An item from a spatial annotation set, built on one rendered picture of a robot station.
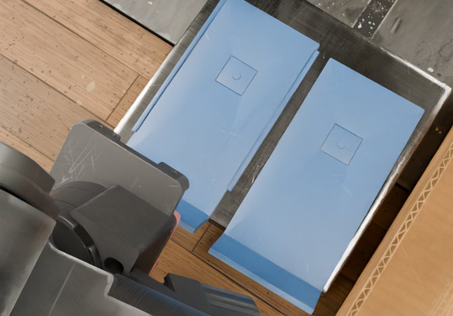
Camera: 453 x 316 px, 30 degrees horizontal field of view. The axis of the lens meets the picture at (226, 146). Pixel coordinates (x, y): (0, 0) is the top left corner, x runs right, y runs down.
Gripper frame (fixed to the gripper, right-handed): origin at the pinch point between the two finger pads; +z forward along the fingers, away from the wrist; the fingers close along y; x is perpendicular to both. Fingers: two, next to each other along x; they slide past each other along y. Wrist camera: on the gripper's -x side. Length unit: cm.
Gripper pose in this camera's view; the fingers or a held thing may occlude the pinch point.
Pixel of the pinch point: (147, 193)
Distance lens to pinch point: 51.9
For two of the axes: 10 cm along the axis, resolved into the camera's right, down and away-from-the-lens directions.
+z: 2.5, -1.8, 9.5
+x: -8.5, -5.1, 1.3
